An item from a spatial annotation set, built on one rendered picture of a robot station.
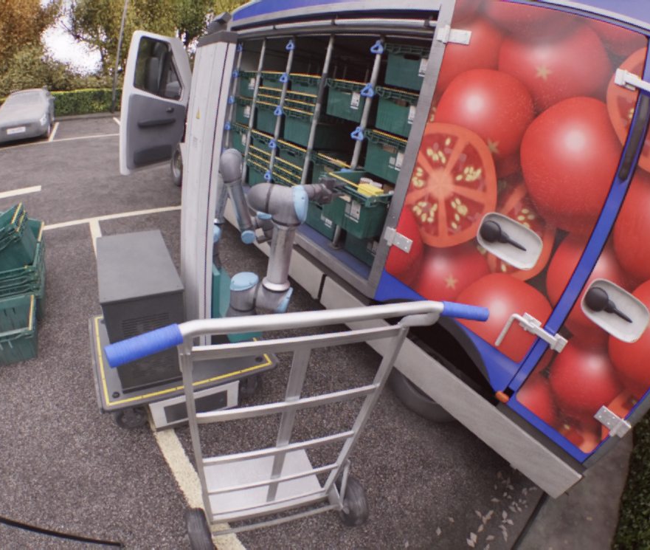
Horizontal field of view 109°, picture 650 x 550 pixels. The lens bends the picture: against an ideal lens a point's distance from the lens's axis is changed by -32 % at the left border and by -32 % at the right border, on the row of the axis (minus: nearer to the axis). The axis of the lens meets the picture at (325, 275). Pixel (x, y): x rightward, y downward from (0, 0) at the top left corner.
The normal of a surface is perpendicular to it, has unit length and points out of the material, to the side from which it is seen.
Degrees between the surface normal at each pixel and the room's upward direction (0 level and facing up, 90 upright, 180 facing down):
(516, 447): 90
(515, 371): 90
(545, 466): 90
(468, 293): 90
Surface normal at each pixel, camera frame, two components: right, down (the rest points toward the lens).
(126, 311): 0.55, 0.51
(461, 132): -0.75, 0.18
